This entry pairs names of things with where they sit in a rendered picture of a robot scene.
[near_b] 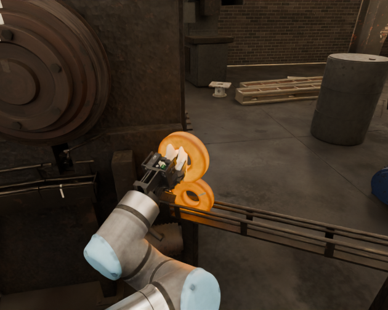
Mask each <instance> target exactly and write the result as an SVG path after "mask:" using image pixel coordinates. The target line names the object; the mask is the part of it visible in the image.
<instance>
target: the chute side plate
mask: <svg viewBox="0 0 388 310"><path fill-rule="evenodd" d="M60 189H62V192H63V195H64V197H62V194H61V192H60ZM84 197H91V198H92V203H97V199H96V196H95V192H94V187H93V185H86V186H72V187H66V188H52V189H40V190H36V191H28V192H24V193H16V194H8V195H4V196H0V215H7V214H11V213H19V212H26V211H30V210H37V209H44V208H51V207H62V206H68V205H77V203H76V199H77V198H84Z"/></svg>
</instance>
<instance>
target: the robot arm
mask: <svg viewBox="0 0 388 310"><path fill-rule="evenodd" d="M149 157H151V159H150V160H149V162H148V163H147V164H146V163H145V162H146V161H147V159H148V158H149ZM141 167H142V170H143V172H144V177H143V178H142V179H141V181H137V180H136V181H135V182H134V184H133V186H134V190H133V191H128V192H127V193H126V194H125V196H124V197H123V198H122V199H121V201H120V202H119V204H118V205H117V206H116V208H115V209H114V210H113V211H112V212H111V214H110V215H109V217H108V218H107V219H106V220H105V222H104V223H103V225H102V226H101V227H100V228H99V230H98V231H97V232H96V233H95V234H94V235H93V236H92V237H91V240H90V241H89V243H88V244H87V245H86V247H85V249H84V257H85V259H86V260H87V262H88V263H89V264H90V265H91V266H92V267H93V268H95V269H96V270H98V271H99V272H100V273H101V274H102V275H104V276H105V277H107V278H109V279H111V280H117V279H119V278H121V279H122V280H123V281H125V282H126V283H128V284H129V285H130V286H131V287H133V288H134V289H136V290H137V291H138V292H136V293H134V294H132V295H130V296H129V297H127V298H125V299H123V300H121V301H119V302H118V303H116V304H114V305H112V306H110V307H109V308H106V309H105V310H219V306H220V288H219V284H218V282H217V280H216V278H215V277H214V276H213V275H212V274H211V273H209V272H206V271H205V270H204V269H203V268H196V267H194V266H191V265H189V264H185V263H183V262H180V261H177V260H175V259H173V258H170V257H167V256H164V255H163V254H162V253H160V252H159V251H158V250H157V249H156V248H154V246H152V245H151V244H150V243H149V242H148V241H147V240H146V239H144V237H145V235H146V233H147V232H148V230H149V229H150V227H151V225H152V224H153V222H154V220H155V219H156V217H157V216H158V214H159V212H160V210H159V207H158V206H159V205H160V201H163V202H164V203H168V204H169V203H174V201H175V199H176V196H177V195H175V194H173V192H171V190H172V189H175V186H176V185H177V184H180V182H181V181H182V180H183V179H184V177H185V176H186V173H187V153H186V152H184V149H183V147H180V148H179V149H178V150H175V149H174V148H173V146H172V145H171V144H168V145H167V147H166V155H165V157H163V156H162V155H161V154H160V153H155V154H153V151H152V152H151V153H150V154H149V155H148V157H147V158H146V159H145V160H144V162H143V163H142V164H141Z"/></svg>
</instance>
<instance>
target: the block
mask: <svg viewBox="0 0 388 310"><path fill-rule="evenodd" d="M111 167H112V171H113V177H114V181H115V187H116V193H117V197H118V203H119V202H120V201H121V199H122V198H123V197H124V196H125V194H126V193H127V192H128V191H133V190H134V186H133V184H134V182H135V181H136V180H137V173H136V167H135V159H134V152H133V150H123V151H115V152H114V153H113V158H112V161H111Z"/></svg>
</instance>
